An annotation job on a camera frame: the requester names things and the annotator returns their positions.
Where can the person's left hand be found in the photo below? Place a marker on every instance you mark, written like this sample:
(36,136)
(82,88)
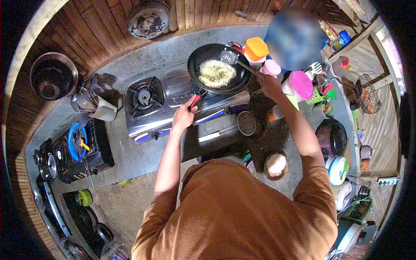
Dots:
(182,116)

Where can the person's right hand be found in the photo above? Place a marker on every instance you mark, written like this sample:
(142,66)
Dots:
(270,86)

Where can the person's right fingers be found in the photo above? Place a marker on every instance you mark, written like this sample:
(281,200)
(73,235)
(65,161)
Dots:
(262,78)

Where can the person's left fingers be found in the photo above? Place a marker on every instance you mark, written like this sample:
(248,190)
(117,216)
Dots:
(191,103)

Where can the black slotted spatula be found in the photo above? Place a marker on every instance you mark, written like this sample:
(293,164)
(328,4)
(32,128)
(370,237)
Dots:
(229,57)

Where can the pink plastic cup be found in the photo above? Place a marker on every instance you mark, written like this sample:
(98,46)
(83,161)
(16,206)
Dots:
(270,67)

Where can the silver two-burner gas stove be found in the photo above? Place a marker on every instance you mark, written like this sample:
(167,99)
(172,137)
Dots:
(177,85)

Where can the orange lidded container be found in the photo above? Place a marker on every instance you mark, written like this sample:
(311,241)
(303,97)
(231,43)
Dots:
(256,48)

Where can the small orange bottle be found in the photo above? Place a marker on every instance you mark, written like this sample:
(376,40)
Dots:
(275,113)

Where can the yellow fried egg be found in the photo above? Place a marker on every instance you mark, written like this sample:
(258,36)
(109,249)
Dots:
(217,74)

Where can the jar with pink lid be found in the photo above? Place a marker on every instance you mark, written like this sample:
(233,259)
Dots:
(300,85)

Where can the green basket of utensils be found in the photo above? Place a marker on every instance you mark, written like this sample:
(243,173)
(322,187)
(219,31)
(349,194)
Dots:
(320,92)

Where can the brown bowl of rice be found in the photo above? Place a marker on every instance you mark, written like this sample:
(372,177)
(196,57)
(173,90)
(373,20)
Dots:
(276,165)

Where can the blue packet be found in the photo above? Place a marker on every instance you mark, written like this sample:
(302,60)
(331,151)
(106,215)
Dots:
(344,37)

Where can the dark rice cooker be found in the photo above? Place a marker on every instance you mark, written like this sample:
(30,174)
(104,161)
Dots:
(333,136)

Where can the round blackened pan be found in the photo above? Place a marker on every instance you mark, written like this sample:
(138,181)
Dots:
(148,20)

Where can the old black stove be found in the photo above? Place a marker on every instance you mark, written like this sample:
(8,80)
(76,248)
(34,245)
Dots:
(100,152)

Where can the person's body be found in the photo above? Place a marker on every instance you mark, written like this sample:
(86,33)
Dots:
(234,214)

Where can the white and green rice cooker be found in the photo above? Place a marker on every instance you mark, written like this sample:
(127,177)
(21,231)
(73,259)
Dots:
(337,170)

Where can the blue plastic plate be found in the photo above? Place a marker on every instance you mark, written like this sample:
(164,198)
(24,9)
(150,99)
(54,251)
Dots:
(74,143)

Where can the metal mug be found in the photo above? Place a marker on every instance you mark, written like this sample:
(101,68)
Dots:
(366,151)

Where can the large metal pot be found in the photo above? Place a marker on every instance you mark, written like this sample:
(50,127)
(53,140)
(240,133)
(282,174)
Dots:
(53,76)

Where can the white rounded appliance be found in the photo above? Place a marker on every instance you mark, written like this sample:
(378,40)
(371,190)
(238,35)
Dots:
(343,195)

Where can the white power strip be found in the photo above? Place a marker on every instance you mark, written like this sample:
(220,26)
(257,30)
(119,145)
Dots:
(387,181)

